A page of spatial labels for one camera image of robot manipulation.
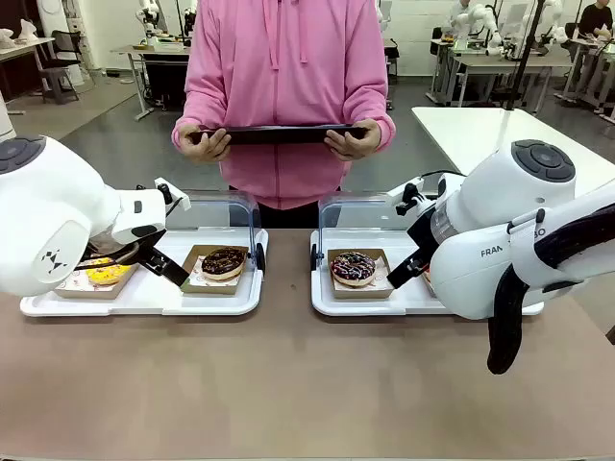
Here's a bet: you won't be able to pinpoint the black camera stand pole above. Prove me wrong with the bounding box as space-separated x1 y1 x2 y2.
504 0 548 112

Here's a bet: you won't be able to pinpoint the yellow glazed sprinkle donut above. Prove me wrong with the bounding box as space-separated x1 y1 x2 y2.
84 256 135 287

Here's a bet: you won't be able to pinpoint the background person in black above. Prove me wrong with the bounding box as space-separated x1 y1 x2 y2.
578 0 615 40

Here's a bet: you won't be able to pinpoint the grey office chair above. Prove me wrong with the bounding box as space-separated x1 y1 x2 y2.
36 29 96 105

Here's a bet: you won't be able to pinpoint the black serving tray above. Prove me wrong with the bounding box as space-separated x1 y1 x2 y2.
185 123 370 146

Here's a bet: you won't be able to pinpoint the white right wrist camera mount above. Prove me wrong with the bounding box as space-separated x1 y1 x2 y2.
386 172 466 217

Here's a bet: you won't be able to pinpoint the background wooden workbench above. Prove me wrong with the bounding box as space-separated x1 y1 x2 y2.
110 43 193 121

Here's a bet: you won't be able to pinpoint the pink hoodie torso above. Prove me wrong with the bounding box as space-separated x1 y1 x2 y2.
184 0 389 210

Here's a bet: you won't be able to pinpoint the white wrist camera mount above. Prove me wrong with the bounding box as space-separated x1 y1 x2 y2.
386 172 466 217
117 177 192 246

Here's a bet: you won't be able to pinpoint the clear display case lid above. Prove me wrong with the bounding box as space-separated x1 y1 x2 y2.
162 189 263 255
316 189 427 270

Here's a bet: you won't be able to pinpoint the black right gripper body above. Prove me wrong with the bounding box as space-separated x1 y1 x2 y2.
406 206 437 263

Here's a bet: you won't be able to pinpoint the black cable sleeve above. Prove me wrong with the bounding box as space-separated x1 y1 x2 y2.
485 204 615 376

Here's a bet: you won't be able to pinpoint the black trousers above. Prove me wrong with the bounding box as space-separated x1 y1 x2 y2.
228 184 348 230

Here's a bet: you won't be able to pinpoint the person's left forearm pink sleeve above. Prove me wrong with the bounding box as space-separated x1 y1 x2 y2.
335 28 397 145

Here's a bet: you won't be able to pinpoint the person's left hand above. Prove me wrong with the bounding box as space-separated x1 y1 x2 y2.
323 118 384 162

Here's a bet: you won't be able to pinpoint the background desk with figurines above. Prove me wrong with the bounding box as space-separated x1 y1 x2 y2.
0 16 57 102

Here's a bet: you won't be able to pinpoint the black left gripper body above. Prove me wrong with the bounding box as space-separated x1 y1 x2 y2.
86 229 167 266

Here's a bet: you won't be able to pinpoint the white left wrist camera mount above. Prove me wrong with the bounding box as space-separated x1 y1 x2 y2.
117 177 192 246

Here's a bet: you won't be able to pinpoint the chocolate glazed donut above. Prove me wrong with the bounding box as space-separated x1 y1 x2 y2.
201 246 248 282

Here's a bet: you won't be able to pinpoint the dark donut with coloured sprinkles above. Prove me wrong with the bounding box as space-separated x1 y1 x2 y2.
330 250 378 289

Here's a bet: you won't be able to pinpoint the person's right forearm pink sleeve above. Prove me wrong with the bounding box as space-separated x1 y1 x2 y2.
171 28 232 145

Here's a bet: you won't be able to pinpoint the background long wooden table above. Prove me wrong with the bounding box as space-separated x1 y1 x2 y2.
429 37 574 108

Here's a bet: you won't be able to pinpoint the person's right hand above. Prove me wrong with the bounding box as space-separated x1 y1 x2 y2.
182 126 234 164

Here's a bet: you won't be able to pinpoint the white display case base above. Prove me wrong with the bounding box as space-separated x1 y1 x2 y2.
309 227 546 318
18 227 269 318

